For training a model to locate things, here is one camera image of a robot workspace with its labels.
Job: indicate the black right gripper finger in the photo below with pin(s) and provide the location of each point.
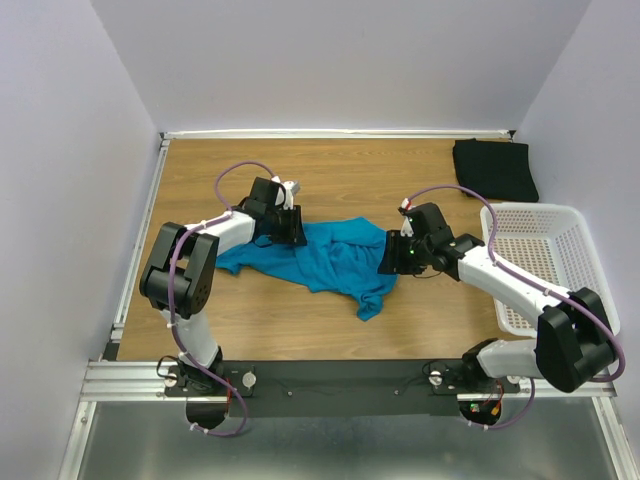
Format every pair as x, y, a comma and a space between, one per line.
410, 268
389, 261

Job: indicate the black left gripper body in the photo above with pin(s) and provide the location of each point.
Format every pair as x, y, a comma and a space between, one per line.
282, 220

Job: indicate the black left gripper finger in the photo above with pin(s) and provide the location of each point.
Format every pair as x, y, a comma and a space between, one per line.
281, 239
297, 234

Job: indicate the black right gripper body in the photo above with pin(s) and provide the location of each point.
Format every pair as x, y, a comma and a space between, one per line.
413, 250

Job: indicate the blue t shirt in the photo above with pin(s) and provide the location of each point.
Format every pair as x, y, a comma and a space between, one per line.
340, 257

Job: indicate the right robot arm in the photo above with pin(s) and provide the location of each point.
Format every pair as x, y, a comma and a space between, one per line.
574, 341

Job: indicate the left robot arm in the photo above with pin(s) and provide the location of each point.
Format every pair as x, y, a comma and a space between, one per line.
178, 276

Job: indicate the folded black t shirt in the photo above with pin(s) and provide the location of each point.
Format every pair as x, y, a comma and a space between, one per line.
495, 170

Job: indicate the white plastic basket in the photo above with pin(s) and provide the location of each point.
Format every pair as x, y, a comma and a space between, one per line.
552, 242

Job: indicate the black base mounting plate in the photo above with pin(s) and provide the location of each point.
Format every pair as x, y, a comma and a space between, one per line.
342, 388

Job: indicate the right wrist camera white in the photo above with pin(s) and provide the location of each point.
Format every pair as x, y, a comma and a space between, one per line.
406, 229

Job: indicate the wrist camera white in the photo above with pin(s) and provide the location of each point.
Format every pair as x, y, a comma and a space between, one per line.
406, 229
285, 193

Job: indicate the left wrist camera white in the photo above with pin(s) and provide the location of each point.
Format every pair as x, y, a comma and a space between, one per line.
285, 193

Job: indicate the aluminium left rail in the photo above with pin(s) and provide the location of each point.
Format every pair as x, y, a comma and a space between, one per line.
110, 351

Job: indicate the aluminium rail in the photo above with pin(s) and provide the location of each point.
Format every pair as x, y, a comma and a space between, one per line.
113, 381
337, 133
110, 351

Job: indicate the aluminium back rail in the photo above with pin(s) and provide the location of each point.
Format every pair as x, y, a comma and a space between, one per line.
337, 133

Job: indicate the aluminium front rail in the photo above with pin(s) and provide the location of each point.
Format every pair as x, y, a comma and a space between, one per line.
113, 381

